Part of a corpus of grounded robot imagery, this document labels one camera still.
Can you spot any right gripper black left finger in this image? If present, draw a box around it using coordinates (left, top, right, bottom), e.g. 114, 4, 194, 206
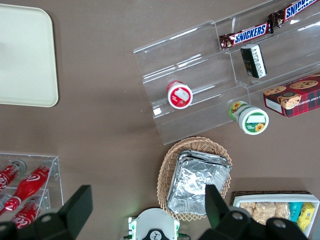
34, 184, 94, 234

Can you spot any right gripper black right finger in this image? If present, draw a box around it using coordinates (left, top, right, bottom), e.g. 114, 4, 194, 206
204, 184, 252, 233

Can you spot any silver foil tray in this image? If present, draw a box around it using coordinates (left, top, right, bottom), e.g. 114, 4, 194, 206
166, 149, 232, 216

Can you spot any white rectangular snack tray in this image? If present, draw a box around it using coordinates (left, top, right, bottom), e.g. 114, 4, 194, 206
232, 194, 320, 238

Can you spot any light oval wicker basket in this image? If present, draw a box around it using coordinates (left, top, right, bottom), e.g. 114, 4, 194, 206
156, 136, 233, 222

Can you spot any cream plastic tray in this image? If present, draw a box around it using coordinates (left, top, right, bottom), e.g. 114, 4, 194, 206
0, 3, 60, 108

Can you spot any clear rice cracker packet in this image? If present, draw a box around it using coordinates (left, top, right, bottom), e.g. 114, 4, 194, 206
239, 201, 257, 218
254, 201, 276, 226
274, 201, 291, 221

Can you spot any clear acrylic bottle rack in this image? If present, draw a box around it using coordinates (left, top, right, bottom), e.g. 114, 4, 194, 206
0, 152, 65, 226

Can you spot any red cola bottle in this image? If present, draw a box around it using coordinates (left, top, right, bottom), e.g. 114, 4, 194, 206
4, 164, 53, 211
10, 196, 43, 230
0, 159, 28, 194

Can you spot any dark brown mat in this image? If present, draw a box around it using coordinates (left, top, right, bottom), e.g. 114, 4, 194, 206
229, 190, 314, 202

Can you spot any teal snack packet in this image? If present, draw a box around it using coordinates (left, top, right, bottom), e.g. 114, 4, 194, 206
288, 201, 304, 223

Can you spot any yellow snack packet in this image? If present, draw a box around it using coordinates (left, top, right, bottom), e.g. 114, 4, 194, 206
297, 202, 316, 232

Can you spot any green sunflower lidded jar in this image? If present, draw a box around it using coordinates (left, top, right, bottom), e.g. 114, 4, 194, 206
228, 100, 270, 135

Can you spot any red lidded jar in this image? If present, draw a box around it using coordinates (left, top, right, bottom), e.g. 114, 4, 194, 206
166, 80, 194, 110

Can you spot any red tartan cookie box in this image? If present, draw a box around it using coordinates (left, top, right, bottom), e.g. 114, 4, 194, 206
262, 72, 320, 119

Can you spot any black and white box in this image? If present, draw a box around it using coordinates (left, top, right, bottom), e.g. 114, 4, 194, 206
240, 43, 268, 79

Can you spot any clear acrylic stepped shelf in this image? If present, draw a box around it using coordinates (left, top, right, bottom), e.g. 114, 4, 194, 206
132, 19, 251, 146
214, 0, 320, 102

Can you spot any brown Snickers bar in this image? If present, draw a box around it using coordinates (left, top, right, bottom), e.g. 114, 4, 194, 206
218, 21, 275, 51
267, 0, 320, 28

